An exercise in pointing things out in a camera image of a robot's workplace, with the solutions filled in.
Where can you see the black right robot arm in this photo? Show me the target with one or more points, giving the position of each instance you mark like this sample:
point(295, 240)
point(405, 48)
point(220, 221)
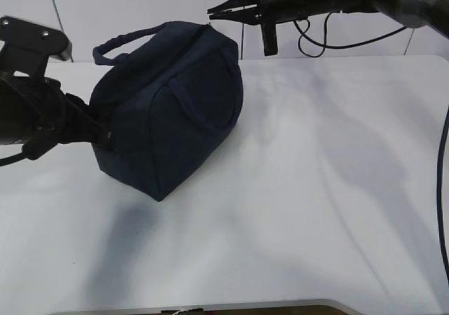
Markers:
point(408, 13)

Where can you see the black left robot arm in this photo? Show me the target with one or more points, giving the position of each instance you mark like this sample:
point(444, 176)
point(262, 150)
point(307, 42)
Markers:
point(18, 109)

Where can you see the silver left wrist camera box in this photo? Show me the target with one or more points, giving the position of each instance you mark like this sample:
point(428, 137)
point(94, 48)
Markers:
point(28, 46)

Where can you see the dark blue lunch bag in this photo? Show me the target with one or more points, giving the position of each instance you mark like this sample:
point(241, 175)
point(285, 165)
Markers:
point(171, 96)

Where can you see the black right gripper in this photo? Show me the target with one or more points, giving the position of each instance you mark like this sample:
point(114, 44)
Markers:
point(267, 13)

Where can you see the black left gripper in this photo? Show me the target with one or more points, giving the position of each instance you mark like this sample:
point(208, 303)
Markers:
point(61, 120)

